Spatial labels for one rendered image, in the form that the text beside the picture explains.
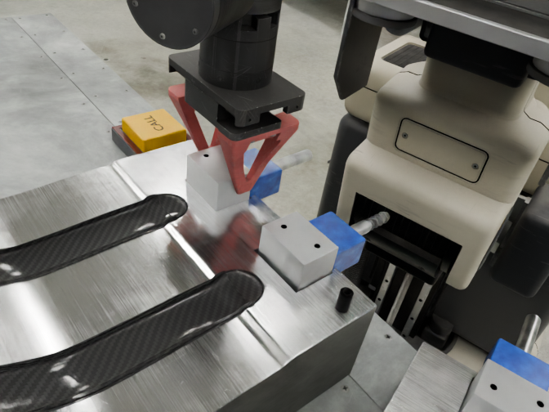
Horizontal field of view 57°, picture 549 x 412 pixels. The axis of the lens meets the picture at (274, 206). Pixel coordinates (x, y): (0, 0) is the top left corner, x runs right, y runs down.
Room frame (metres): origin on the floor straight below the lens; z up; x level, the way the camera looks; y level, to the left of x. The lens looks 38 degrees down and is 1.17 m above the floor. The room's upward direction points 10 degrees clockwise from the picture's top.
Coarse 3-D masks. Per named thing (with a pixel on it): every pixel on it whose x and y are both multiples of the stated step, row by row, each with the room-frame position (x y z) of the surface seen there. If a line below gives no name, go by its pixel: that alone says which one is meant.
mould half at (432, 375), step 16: (432, 352) 0.26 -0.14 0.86; (416, 368) 0.24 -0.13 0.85; (432, 368) 0.24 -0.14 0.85; (448, 368) 0.24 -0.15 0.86; (464, 368) 0.25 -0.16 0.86; (400, 384) 0.22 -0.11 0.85; (416, 384) 0.22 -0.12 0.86; (432, 384) 0.23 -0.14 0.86; (448, 384) 0.23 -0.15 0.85; (464, 384) 0.23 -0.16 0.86; (400, 400) 0.21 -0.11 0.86; (416, 400) 0.21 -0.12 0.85; (432, 400) 0.21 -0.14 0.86; (448, 400) 0.22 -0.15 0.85
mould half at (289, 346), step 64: (64, 192) 0.33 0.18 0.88; (128, 192) 0.35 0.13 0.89; (192, 192) 0.36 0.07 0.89; (128, 256) 0.27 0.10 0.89; (192, 256) 0.28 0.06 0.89; (256, 256) 0.29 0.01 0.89; (0, 320) 0.19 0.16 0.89; (64, 320) 0.21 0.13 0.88; (256, 320) 0.23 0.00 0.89; (320, 320) 0.24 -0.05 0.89; (128, 384) 0.17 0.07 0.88; (192, 384) 0.18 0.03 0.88; (256, 384) 0.18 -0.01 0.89; (320, 384) 0.23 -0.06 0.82
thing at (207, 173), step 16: (192, 160) 0.37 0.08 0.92; (208, 160) 0.37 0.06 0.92; (224, 160) 0.37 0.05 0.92; (288, 160) 0.42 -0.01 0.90; (304, 160) 0.44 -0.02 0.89; (192, 176) 0.37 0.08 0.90; (208, 176) 0.35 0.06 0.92; (224, 176) 0.35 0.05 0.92; (272, 176) 0.39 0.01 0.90; (208, 192) 0.35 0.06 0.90; (224, 192) 0.34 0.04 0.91; (256, 192) 0.37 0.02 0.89; (272, 192) 0.39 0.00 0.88
